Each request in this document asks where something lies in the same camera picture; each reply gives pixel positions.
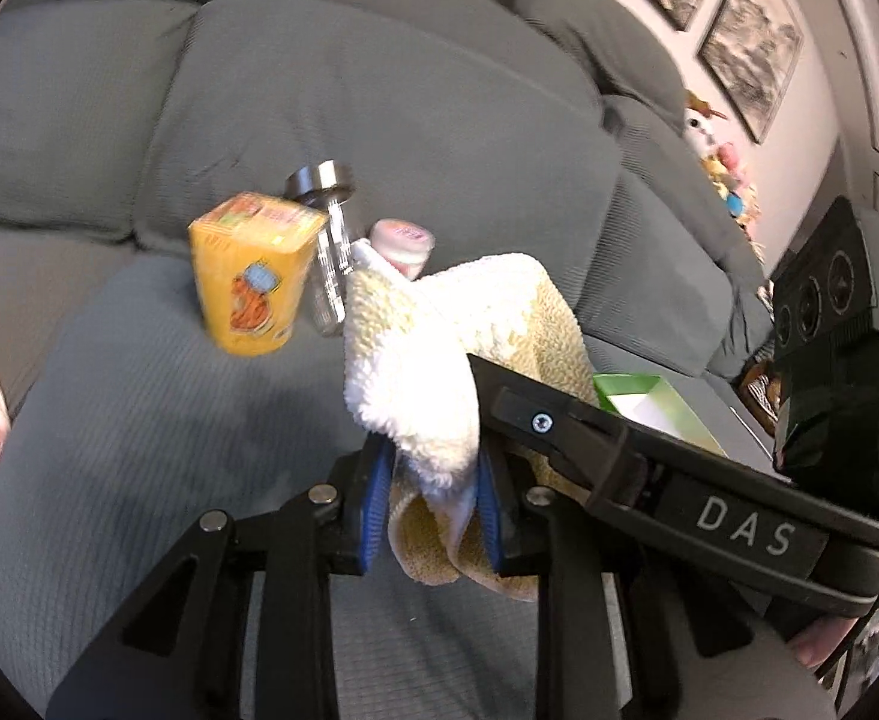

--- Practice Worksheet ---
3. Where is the brown teddy bear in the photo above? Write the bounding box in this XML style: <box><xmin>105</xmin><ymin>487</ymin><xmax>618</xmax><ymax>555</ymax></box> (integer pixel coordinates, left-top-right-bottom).
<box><xmin>737</xmin><ymin>360</ymin><xmax>782</xmax><ymax>437</ymax></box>

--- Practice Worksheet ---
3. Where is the glass bottle with metal cap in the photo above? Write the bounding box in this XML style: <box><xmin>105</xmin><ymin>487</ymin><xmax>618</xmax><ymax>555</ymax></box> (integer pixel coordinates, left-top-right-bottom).
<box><xmin>284</xmin><ymin>160</ymin><xmax>358</xmax><ymax>337</ymax></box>

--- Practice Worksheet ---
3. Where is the yellow drink carton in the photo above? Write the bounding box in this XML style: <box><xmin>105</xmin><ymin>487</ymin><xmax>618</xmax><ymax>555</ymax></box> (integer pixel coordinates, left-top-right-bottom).
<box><xmin>188</xmin><ymin>193</ymin><xmax>329</xmax><ymax>359</ymax></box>

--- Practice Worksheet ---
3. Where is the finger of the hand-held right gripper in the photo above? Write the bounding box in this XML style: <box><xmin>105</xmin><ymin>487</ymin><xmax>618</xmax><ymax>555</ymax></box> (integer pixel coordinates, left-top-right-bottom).
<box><xmin>467</xmin><ymin>355</ymin><xmax>674</xmax><ymax>520</ymax></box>

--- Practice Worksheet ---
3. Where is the green cardboard box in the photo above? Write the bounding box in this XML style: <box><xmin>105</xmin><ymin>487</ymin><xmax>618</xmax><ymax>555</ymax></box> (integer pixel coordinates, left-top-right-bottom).
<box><xmin>591</xmin><ymin>373</ymin><xmax>729</xmax><ymax>458</ymax></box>

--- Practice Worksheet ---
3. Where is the pink bottle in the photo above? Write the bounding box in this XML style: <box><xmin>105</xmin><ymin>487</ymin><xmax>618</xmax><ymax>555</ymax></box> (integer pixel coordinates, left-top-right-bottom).
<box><xmin>368</xmin><ymin>219</ymin><xmax>436</xmax><ymax>280</ymax></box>

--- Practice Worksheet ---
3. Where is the yellow and white towel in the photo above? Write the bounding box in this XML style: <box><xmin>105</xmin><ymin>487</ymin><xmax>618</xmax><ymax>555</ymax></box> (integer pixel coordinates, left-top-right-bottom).
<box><xmin>343</xmin><ymin>251</ymin><xmax>598</xmax><ymax>602</ymax></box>

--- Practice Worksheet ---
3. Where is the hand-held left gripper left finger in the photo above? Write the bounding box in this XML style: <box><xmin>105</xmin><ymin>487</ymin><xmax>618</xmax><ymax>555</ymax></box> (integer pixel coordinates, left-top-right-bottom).
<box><xmin>45</xmin><ymin>431</ymin><xmax>399</xmax><ymax>720</ymax></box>

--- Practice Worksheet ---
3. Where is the pile of colourful plush toys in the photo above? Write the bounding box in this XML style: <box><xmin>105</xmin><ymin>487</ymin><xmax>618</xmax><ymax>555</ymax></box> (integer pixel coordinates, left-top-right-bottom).
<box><xmin>698</xmin><ymin>142</ymin><xmax>767</xmax><ymax>256</ymax></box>

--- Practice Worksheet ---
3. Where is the white plush toy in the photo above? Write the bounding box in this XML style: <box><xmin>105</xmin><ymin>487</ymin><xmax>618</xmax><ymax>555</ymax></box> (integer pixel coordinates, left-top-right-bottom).
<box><xmin>683</xmin><ymin>90</ymin><xmax>730</xmax><ymax>160</ymax></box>

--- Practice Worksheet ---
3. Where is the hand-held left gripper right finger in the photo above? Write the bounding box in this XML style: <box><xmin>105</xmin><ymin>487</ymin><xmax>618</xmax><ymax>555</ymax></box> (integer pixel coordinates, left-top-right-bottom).
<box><xmin>473</xmin><ymin>451</ymin><xmax>838</xmax><ymax>720</ymax></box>

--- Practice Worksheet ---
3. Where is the grey sofa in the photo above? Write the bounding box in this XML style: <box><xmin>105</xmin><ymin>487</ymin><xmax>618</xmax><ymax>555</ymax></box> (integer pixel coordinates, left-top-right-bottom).
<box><xmin>0</xmin><ymin>0</ymin><xmax>838</xmax><ymax>720</ymax></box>

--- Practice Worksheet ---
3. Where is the person's right hand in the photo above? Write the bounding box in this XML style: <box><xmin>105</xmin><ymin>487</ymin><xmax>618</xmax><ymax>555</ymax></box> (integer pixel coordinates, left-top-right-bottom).
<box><xmin>788</xmin><ymin>611</ymin><xmax>871</xmax><ymax>672</ymax></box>

